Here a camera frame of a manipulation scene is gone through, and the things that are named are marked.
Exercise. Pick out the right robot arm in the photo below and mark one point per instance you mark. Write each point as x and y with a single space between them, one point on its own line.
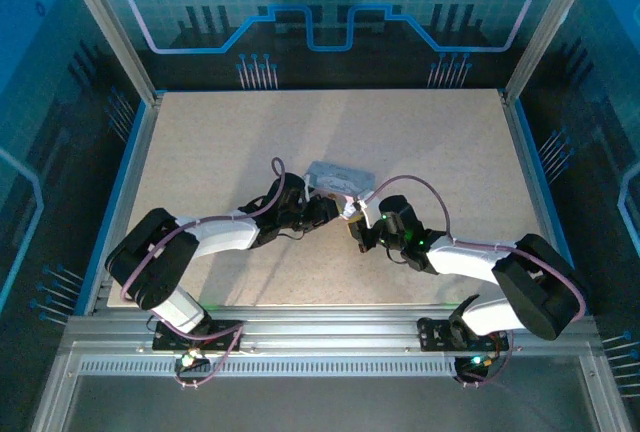
525 287

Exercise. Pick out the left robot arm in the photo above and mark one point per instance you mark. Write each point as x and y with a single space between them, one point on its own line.
165 262

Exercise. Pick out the small lit circuit board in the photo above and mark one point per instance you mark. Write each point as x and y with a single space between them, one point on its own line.
475 363
190 359

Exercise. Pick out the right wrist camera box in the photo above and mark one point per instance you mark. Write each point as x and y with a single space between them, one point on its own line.
369 212

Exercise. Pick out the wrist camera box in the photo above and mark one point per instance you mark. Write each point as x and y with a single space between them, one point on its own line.
306 186
369 212

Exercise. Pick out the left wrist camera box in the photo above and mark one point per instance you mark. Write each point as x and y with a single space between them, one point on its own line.
306 186

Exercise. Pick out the aluminium cross rail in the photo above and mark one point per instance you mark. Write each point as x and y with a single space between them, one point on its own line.
330 329

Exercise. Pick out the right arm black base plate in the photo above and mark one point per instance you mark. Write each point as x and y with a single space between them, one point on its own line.
435 334

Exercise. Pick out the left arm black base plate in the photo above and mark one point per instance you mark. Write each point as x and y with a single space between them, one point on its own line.
225 334

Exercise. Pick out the aluminium side rail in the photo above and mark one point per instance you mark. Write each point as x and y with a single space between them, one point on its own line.
530 177
130 177

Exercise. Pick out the aluminium frame post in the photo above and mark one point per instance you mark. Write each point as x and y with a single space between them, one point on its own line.
107 27
552 27

